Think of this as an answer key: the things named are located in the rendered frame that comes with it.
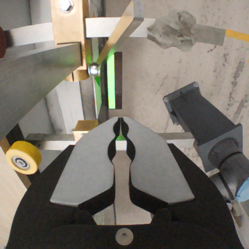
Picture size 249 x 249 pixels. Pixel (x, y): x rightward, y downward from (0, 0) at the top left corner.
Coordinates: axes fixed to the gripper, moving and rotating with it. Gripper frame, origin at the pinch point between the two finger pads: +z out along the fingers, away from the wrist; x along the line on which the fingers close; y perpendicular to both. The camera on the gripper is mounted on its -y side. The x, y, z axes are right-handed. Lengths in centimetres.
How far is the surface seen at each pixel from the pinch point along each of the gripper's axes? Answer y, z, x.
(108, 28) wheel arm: -7.7, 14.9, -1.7
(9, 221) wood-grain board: 59, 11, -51
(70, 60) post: -3.8, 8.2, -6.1
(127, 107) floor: 48, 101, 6
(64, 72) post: -2.8, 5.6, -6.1
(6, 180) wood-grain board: 25.3, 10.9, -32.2
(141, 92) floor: 34, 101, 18
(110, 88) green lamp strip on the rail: 7.5, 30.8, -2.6
